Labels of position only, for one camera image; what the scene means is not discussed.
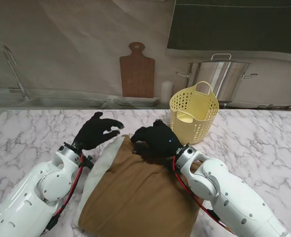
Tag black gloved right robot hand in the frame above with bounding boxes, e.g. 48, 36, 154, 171
130, 119, 183, 158

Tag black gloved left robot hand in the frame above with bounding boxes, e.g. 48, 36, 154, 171
73, 111, 125, 151

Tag white pillow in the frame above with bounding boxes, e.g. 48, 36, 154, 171
72, 137, 124, 229

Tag brown pillowcase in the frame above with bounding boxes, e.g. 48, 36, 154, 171
77, 134, 205, 237

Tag yellow perforated laundry basket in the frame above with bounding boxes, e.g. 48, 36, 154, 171
169, 80, 220, 145

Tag stack of white plates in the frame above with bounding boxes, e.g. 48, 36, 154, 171
113, 96, 161, 107

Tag steel kitchen sink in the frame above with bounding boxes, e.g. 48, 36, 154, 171
0, 96, 110, 109

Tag brown wooden cutting board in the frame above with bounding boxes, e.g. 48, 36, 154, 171
119, 41, 156, 98

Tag chrome kitchen faucet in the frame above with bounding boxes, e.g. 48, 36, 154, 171
2, 45, 30, 101

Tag large steel stockpot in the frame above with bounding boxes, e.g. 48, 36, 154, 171
176, 53, 259, 104

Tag black stove grate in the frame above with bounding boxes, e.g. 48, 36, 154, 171
257, 103, 291, 111

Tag dark range hood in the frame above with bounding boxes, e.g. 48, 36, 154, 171
165, 0, 291, 56

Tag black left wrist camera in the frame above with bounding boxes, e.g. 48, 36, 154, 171
82, 155, 94, 171

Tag red left arm cable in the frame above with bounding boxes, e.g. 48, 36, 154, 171
45, 153, 84, 230

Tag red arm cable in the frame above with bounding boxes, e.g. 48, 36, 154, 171
172, 157, 235, 233
45, 153, 84, 230

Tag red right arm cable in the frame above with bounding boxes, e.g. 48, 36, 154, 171
172, 157, 235, 233

